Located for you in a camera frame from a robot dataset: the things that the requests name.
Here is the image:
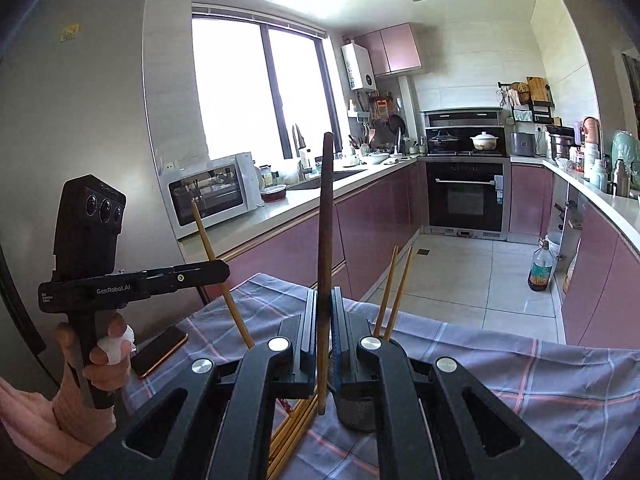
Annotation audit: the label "grey plaid cloth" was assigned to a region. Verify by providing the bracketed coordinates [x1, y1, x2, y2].
[122, 272, 640, 480]

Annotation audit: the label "grey refrigerator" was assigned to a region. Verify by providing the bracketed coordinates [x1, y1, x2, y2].
[0, 0, 211, 411]

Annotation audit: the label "green plastic bag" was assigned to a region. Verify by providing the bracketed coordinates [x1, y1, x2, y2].
[612, 130, 640, 196]

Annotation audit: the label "black mesh chopstick holder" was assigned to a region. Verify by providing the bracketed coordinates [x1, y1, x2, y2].
[334, 394, 377, 432]

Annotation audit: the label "built-in stove and oven unit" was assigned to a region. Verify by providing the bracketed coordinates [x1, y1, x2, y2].
[421, 107, 512, 240]

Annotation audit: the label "steel sink faucet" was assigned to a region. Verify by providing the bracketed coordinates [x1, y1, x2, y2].
[291, 124, 314, 181]

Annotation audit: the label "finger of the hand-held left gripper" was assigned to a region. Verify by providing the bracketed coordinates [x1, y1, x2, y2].
[142, 260, 231, 295]

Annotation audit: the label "white wall water heater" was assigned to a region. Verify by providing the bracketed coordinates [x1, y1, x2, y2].
[342, 42, 379, 92]

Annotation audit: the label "tan wooden chopstick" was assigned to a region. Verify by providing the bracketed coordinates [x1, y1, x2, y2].
[384, 246, 416, 342]
[191, 201, 255, 350]
[374, 245, 400, 340]

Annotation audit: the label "pink lower kitchen cabinets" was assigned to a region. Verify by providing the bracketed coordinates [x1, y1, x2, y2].
[510, 162, 640, 350]
[200, 160, 427, 307]

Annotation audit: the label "cooking oil bottle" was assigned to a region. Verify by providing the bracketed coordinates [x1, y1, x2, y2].
[527, 240, 554, 292]

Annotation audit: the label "black wall storage rack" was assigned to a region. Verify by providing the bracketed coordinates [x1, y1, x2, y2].
[497, 76, 555, 125]

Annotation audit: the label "pink upper wall cabinet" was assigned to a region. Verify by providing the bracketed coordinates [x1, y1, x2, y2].
[354, 22, 424, 79]

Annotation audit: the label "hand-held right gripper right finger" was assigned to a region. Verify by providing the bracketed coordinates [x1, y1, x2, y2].
[329, 288, 583, 480]

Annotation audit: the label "white casserole pot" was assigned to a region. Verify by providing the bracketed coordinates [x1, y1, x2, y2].
[470, 131, 501, 151]

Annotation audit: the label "white microwave oven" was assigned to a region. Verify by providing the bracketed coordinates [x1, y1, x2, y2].
[159, 152, 265, 242]

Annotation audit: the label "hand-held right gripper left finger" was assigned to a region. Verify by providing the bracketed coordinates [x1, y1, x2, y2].
[65, 289, 319, 480]

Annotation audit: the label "dark brown wooden chopstick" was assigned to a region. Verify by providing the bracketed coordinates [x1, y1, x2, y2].
[315, 131, 336, 417]

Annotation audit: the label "kitchen window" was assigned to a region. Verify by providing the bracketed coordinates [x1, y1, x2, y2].
[191, 2, 342, 162]

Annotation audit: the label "person's left hand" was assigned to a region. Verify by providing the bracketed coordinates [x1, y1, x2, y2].
[54, 313, 137, 411]

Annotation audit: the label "black smartphone with gold edge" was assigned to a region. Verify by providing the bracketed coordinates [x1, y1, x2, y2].
[131, 326, 190, 380]

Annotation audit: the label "pink kettle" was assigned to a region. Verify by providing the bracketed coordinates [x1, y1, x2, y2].
[581, 116, 601, 147]

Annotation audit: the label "steel steamer pot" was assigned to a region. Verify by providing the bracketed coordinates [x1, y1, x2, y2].
[547, 127, 576, 160]

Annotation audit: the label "black pot with glass lid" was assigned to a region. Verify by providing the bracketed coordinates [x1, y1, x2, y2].
[427, 130, 459, 154]

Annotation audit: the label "steel thermos bottle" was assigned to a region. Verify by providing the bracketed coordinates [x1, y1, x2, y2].
[614, 159, 632, 197]

